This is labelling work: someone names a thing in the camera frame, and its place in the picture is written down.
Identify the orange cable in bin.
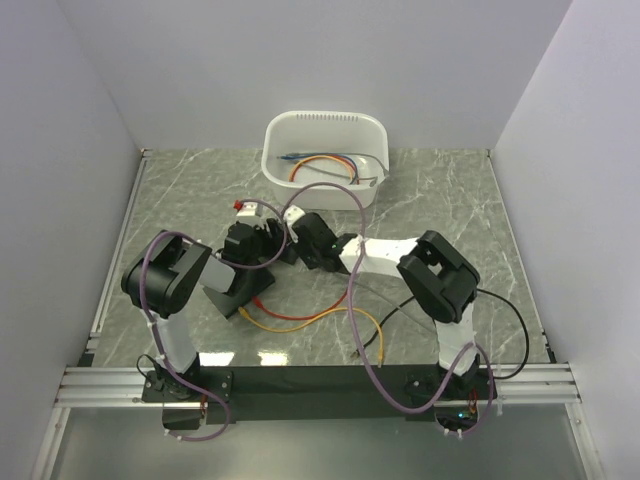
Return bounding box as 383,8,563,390
292,155,361,185

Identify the grey cable in bin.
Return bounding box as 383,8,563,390
309,150,390,189

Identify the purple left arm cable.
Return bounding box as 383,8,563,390
139,199,289,442

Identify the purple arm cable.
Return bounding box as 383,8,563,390
282,182,497,441
139,199,289,442

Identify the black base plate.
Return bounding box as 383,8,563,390
141,365,497,423

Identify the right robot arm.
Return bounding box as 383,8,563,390
284,206,480,399

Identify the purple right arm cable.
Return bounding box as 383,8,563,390
282,182,497,441

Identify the red cable in bin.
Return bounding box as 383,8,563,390
289,155,361,185

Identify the blue cable in bin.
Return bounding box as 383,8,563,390
277,152,359,174

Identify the yellow ethernet cable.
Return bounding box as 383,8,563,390
238,305,386,369

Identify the black network switch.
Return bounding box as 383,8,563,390
203,268,275,319
278,240,299,265

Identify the white plastic bin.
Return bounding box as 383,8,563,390
261,111,390,211

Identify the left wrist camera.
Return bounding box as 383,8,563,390
234,200,264,218

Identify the red ethernet cable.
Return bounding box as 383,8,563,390
252,279,351,321

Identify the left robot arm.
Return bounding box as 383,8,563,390
121,218,298,402

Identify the black cable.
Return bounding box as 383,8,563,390
349,288,534,381

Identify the aluminium rail frame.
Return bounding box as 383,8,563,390
44,149,588,479

